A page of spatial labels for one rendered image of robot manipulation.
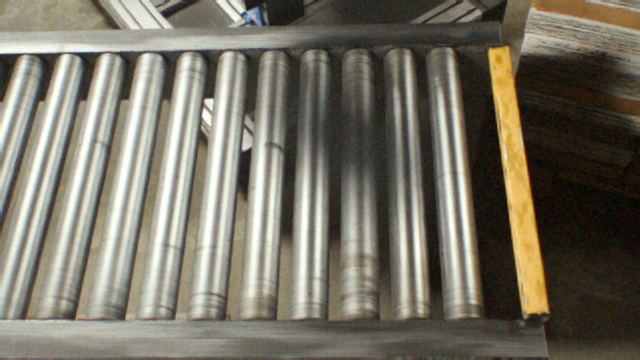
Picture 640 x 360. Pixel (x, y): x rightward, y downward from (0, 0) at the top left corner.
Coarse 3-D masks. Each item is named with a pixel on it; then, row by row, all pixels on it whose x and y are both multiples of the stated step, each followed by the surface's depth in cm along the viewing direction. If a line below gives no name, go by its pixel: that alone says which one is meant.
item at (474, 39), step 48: (0, 48) 124; (48, 48) 123; (96, 48) 123; (144, 48) 122; (192, 48) 122; (240, 48) 121; (288, 48) 121; (336, 48) 120; (384, 48) 120; (432, 48) 120; (480, 48) 120; (336, 96) 130; (384, 96) 130
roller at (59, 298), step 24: (96, 72) 120; (120, 72) 121; (96, 96) 117; (120, 96) 120; (96, 120) 115; (96, 144) 112; (72, 168) 110; (96, 168) 111; (72, 192) 108; (96, 192) 109; (72, 216) 105; (96, 216) 108; (72, 240) 103; (48, 264) 102; (72, 264) 102; (48, 288) 100; (72, 288) 100; (48, 312) 98; (72, 312) 99
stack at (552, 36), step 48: (624, 0) 141; (528, 48) 158; (576, 48) 154; (624, 48) 150; (528, 96) 170; (624, 96) 160; (528, 144) 183; (576, 144) 177; (624, 144) 172; (576, 192) 194; (624, 192) 184
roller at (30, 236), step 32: (64, 64) 121; (64, 96) 118; (64, 128) 115; (32, 160) 111; (64, 160) 114; (32, 192) 108; (32, 224) 105; (32, 256) 104; (0, 288) 100; (32, 288) 103; (0, 320) 98
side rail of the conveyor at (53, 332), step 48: (0, 336) 96; (48, 336) 96; (96, 336) 95; (144, 336) 95; (192, 336) 95; (240, 336) 94; (288, 336) 94; (336, 336) 94; (384, 336) 94; (432, 336) 93; (480, 336) 93; (528, 336) 93
